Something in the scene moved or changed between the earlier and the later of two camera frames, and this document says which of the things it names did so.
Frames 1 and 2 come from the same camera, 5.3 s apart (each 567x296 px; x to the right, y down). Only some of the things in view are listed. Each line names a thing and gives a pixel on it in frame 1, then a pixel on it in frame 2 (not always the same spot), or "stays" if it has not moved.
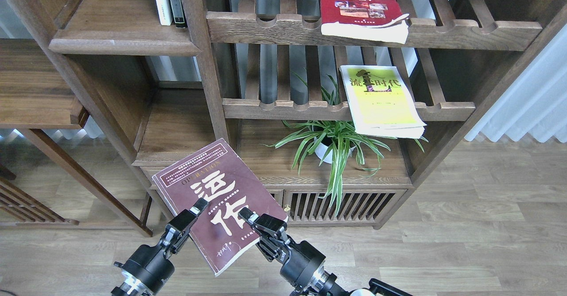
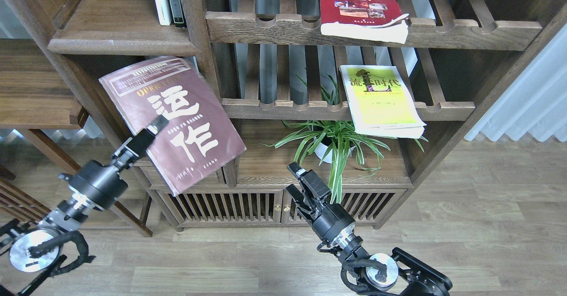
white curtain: (536, 103) stays
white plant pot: (324, 153) stays
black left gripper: (153, 265) to (100, 185)
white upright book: (162, 0) stays
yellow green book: (381, 102) stays
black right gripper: (299, 259) to (332, 222)
